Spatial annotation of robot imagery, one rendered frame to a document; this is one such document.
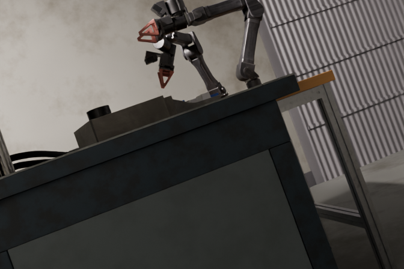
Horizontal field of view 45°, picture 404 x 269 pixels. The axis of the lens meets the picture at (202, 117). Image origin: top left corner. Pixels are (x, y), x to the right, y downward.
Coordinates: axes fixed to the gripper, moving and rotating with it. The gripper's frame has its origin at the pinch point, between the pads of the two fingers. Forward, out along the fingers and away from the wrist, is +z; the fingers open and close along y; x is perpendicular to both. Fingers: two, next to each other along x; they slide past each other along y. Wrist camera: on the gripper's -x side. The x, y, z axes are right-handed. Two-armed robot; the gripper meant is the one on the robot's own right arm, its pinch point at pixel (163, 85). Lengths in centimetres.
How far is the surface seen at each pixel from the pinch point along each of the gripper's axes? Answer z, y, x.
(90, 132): 30, 57, -25
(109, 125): 30, 111, -18
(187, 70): -43, -160, 28
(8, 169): 48, 8, -58
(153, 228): 49, 127, -6
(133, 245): 53, 127, -9
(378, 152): -3, -157, 199
